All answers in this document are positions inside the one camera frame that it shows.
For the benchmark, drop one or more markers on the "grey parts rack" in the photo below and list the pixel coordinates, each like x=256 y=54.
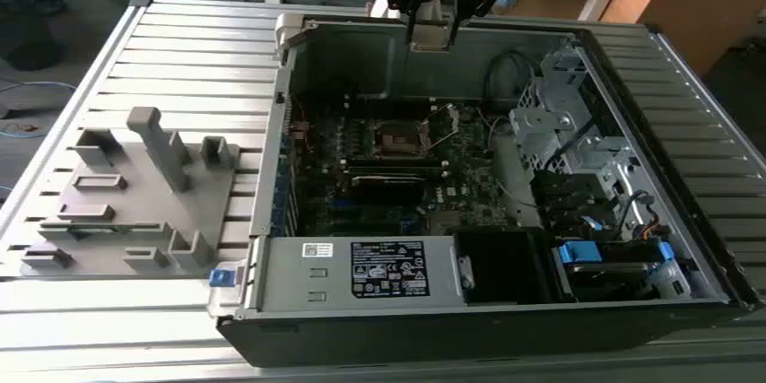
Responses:
x=198 y=203

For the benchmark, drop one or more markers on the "black round bin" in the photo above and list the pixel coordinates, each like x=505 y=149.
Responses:
x=32 y=58

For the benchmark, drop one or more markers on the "black PC case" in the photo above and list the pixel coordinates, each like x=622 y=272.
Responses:
x=419 y=342

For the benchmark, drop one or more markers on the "silver metal drive cage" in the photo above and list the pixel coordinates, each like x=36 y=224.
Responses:
x=530 y=125

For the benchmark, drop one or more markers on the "silver CPU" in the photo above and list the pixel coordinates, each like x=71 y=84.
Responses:
x=431 y=37

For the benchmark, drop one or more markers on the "hard disk in blue carrier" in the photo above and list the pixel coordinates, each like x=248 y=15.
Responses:
x=577 y=252

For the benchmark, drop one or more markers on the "blue case latch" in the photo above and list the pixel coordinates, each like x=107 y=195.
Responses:
x=220 y=279

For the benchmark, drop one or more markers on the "green motherboard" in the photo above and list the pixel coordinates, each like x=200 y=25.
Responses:
x=473 y=176

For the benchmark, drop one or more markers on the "silver power supply unit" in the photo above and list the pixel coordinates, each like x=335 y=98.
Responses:
x=287 y=275

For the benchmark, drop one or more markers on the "CPU socket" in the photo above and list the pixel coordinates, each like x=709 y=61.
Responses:
x=401 y=138

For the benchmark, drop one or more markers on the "green RAM stick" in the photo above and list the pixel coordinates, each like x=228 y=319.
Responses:
x=138 y=226

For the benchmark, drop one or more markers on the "black drive bay bracket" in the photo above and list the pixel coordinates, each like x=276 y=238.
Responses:
x=569 y=194

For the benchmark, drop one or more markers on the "black graphics card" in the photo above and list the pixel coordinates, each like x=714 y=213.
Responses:
x=389 y=190

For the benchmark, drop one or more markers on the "grey floor stand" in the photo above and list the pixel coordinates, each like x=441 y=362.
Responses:
x=30 y=102

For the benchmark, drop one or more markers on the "brown chipset heatsink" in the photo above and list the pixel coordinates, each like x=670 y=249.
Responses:
x=445 y=221

